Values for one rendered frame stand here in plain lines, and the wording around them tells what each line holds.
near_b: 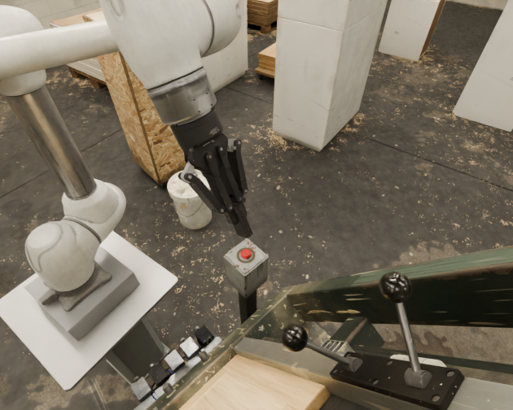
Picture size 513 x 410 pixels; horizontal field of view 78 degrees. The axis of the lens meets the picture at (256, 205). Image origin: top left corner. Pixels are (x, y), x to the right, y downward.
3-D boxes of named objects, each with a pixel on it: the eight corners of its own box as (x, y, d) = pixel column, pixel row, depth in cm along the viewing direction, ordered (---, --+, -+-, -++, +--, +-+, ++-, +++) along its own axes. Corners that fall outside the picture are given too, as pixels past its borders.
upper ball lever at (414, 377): (420, 383, 39) (391, 272, 42) (448, 390, 35) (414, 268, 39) (396, 391, 37) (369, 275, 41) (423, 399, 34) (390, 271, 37)
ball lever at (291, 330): (354, 353, 50) (281, 319, 47) (370, 356, 46) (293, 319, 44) (348, 379, 48) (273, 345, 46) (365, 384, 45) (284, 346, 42)
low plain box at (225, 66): (213, 61, 446) (205, -20, 376) (250, 73, 420) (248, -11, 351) (160, 89, 391) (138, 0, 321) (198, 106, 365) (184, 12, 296)
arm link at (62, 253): (37, 285, 111) (-1, 248, 95) (72, 244, 123) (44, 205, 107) (76, 298, 108) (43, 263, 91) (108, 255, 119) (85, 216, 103)
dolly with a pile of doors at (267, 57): (278, 63, 444) (280, 39, 421) (311, 71, 423) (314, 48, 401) (252, 79, 410) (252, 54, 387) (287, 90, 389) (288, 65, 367)
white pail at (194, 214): (196, 197, 266) (187, 151, 231) (224, 212, 254) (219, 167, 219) (168, 220, 248) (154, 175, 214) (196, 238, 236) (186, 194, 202)
